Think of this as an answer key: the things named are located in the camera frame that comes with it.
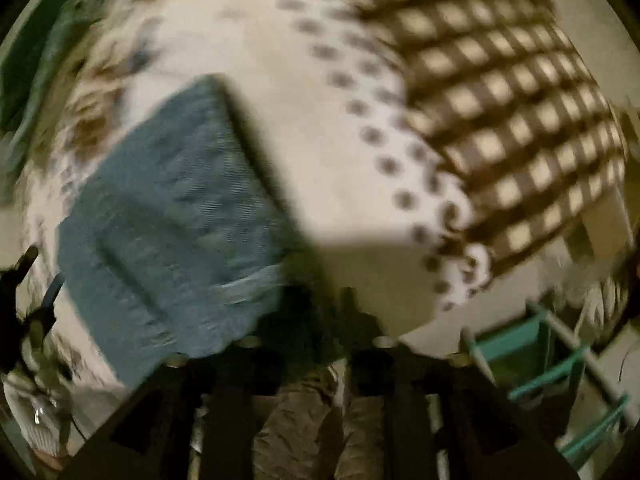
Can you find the floral white bed blanket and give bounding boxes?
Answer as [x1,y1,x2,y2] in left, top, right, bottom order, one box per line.
[1,0,626,388]

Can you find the brown patterned trousers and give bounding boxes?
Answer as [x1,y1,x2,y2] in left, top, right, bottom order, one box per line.
[253,367,384,479]

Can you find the blue denim jeans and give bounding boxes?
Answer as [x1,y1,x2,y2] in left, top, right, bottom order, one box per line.
[58,75,286,388]

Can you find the teal metal rack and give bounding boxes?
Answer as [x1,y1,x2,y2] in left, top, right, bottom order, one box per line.
[460,292,639,470]

